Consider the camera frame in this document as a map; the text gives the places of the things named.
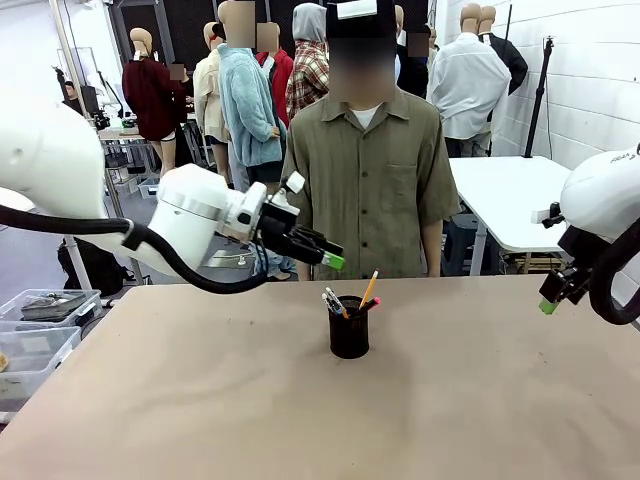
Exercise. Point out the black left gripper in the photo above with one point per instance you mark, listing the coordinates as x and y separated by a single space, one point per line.
277 227

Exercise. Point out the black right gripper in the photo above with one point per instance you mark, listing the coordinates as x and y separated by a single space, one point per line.
577 247

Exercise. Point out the white and blue pen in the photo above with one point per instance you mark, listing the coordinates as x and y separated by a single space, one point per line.
337 304

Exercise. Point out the yellow pencil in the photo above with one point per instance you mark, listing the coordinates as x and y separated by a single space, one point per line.
370 287

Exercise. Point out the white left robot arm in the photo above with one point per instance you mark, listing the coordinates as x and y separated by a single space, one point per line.
55 165

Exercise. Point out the person's left forearm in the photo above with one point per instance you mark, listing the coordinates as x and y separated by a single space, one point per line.
433 250

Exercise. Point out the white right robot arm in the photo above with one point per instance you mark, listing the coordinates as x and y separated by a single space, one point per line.
600 195

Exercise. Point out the black mesh pen holder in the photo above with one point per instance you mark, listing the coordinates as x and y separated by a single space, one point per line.
349 332

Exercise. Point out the person in olive shirt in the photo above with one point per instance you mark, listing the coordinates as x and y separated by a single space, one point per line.
370 190

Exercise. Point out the white folding table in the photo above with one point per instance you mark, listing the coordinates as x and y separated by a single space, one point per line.
505 195

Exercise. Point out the mannequin in plaid hooded shirt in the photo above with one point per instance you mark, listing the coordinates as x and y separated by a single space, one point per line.
307 75

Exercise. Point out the mannequin in red jacket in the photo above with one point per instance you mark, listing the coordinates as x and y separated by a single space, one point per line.
282 75

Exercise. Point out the mannequin in cream jacket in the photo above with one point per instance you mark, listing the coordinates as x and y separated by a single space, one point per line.
207 95

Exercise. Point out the black tripod stand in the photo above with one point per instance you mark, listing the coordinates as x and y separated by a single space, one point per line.
537 100

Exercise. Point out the background person in dark clothes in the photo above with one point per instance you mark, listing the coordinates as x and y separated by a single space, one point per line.
184 95

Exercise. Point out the mannequin in white shirt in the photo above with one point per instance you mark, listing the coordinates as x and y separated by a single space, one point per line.
465 90

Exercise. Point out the black backpack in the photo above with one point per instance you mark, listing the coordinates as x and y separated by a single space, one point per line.
95 270

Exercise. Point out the mannequin in maroon coat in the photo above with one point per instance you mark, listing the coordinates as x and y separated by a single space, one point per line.
150 95

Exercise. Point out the mannequin in black suit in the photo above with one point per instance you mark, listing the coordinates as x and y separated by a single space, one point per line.
512 62

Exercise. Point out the grey tray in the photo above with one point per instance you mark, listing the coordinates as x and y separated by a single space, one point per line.
52 306

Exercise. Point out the thin black pole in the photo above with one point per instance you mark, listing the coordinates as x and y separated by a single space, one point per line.
508 22

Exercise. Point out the clear plastic bin with tray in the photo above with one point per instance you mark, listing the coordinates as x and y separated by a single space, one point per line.
10 310

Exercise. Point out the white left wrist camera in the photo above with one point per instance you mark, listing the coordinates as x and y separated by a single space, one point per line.
290 192

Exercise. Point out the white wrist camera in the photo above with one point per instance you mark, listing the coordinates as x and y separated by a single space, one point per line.
547 215
290 192

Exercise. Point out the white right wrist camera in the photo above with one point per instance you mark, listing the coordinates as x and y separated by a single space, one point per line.
547 215

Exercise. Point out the black head-mounted camera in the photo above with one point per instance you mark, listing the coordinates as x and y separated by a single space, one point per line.
360 15

